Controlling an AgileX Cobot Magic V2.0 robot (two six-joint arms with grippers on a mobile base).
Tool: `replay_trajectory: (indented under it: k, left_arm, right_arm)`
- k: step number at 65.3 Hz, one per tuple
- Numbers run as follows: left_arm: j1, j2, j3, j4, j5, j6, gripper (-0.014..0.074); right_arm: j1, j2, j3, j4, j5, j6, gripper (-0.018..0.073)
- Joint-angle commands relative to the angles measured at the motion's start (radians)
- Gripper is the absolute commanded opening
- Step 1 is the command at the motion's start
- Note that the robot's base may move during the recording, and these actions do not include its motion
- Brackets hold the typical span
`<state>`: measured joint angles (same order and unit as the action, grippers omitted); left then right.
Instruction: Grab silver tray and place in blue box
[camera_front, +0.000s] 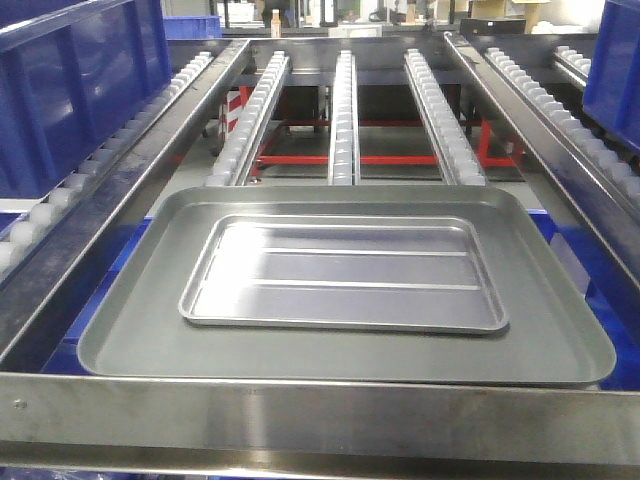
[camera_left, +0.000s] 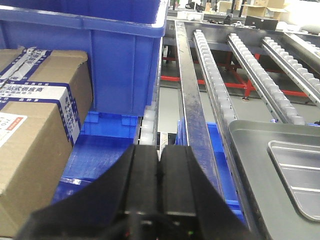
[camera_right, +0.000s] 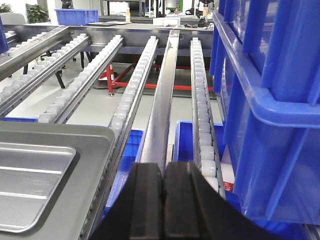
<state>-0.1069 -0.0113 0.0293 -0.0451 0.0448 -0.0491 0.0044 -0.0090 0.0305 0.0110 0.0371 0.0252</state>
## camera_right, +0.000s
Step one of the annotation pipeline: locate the blue bin below rack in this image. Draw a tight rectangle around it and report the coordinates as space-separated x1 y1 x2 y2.
172 120 225 162
102 128 145 218

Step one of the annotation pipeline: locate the green potted plant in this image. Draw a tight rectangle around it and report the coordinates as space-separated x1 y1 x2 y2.
25 3 49 24

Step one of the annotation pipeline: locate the steel divider bar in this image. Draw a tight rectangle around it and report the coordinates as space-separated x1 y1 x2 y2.
140 30 180 172

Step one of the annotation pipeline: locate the white roller conveyor rail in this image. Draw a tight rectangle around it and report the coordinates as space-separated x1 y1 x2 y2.
190 37 226 199
37 35 123 124
79 36 159 240
0 33 90 119

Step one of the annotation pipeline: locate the silver ribbed metal tray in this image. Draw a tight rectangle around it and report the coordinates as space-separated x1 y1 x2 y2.
0 121 115 240

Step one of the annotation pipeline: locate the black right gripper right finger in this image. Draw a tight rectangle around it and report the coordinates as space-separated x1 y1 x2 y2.
163 162 279 240

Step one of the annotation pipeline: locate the large blue plastic crate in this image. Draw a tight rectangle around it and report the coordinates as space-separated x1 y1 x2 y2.
210 0 320 225

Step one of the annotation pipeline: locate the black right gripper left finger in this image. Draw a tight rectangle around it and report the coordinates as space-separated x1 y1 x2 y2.
91 163 163 240

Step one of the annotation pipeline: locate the distant blue crate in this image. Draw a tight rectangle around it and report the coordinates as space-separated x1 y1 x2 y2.
55 9 99 26

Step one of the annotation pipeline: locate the red metal frame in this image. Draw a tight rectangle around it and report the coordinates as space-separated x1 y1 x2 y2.
97 62 216 100

